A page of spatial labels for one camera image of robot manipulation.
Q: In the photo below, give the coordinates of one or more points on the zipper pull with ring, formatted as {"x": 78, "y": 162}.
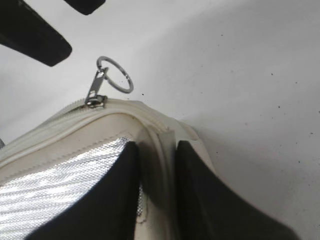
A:
{"x": 93, "y": 98}

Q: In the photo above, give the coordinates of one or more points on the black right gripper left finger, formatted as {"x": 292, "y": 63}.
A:
{"x": 108, "y": 211}

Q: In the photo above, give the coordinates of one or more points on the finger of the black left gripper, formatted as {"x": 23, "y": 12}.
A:
{"x": 22, "y": 29}
{"x": 85, "y": 7}

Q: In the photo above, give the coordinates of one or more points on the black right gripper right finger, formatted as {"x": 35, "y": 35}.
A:
{"x": 208, "y": 210}

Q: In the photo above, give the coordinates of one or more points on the cream zippered bag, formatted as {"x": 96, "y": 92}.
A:
{"x": 50, "y": 168}

